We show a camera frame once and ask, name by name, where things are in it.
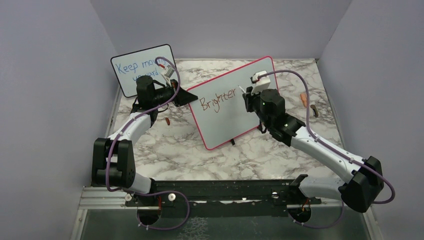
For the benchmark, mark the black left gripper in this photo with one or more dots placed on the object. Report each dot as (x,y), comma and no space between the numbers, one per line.
(183,97)

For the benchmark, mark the pink framed whiteboard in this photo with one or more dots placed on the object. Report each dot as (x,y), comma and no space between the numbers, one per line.
(220,112)

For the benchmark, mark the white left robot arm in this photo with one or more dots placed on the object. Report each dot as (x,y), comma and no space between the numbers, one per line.
(113,160)

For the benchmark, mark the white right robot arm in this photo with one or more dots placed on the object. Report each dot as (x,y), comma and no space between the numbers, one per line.
(359,180)

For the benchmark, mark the black framed written whiteboard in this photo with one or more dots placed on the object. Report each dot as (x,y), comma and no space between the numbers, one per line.
(130,66)

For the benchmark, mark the orange marker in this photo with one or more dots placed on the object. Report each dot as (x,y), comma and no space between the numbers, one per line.
(304,99)

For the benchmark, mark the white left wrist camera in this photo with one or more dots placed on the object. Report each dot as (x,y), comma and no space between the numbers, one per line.
(167,73)

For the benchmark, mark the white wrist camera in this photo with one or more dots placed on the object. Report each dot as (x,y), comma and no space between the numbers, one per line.
(260,81)
(167,73)

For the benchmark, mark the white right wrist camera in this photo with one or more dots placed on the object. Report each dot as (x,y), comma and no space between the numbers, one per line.
(260,81)

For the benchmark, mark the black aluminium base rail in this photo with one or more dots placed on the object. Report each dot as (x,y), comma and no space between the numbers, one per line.
(220,198)

